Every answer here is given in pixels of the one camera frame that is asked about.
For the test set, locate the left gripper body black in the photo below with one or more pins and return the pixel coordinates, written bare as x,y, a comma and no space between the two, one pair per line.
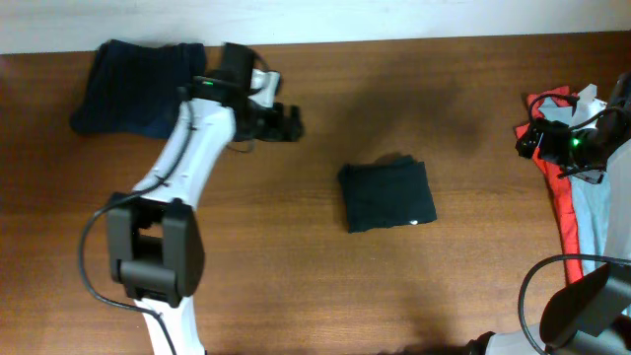
266,122

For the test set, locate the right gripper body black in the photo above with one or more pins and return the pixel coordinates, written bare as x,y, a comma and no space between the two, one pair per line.
571,152

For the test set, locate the black t-shirt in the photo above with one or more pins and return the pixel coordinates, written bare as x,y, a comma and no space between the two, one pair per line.
382,196

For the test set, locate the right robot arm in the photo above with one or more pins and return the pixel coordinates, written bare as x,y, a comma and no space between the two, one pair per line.
591,315

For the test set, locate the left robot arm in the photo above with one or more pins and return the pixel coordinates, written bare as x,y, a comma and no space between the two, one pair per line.
154,244

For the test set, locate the red garment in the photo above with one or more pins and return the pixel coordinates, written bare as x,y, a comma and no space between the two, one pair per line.
561,192

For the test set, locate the light blue garment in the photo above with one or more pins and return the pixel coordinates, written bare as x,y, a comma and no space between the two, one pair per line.
592,204

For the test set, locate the folded navy blue garment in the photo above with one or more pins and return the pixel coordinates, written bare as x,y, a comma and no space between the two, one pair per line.
134,89

